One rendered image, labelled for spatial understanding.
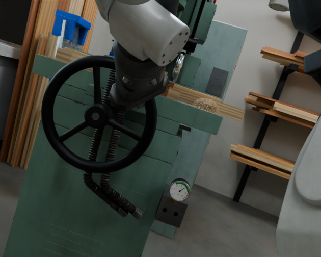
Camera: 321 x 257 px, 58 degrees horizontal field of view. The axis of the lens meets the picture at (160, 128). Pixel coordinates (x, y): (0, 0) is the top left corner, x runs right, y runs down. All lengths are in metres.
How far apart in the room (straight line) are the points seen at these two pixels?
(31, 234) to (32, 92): 1.42
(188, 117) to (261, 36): 2.58
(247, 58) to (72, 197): 2.67
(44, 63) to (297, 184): 0.80
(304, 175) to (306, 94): 3.03
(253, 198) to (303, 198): 3.08
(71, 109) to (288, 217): 0.72
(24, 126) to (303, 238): 2.19
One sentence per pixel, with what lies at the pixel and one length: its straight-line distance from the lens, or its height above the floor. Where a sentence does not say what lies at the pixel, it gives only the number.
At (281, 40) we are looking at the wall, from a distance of 3.40.
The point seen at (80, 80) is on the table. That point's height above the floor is 0.87.
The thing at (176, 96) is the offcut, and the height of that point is 0.91.
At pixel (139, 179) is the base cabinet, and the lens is 0.92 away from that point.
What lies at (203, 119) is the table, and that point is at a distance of 0.88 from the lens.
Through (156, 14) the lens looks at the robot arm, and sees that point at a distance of 0.40.
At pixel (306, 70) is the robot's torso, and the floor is 1.01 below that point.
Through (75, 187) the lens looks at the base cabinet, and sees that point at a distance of 0.98.
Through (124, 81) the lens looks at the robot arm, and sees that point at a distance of 0.49.
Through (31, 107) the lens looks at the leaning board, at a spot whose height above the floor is 0.47.
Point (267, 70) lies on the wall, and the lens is 3.33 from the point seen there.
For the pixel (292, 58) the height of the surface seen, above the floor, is 1.52.
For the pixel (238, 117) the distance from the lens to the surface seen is 1.05.
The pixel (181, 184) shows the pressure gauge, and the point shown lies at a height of 0.68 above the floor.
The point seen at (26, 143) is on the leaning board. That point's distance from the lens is 2.43.
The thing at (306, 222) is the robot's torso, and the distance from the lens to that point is 0.37.
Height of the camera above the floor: 0.93
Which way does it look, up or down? 8 degrees down
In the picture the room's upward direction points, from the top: 19 degrees clockwise
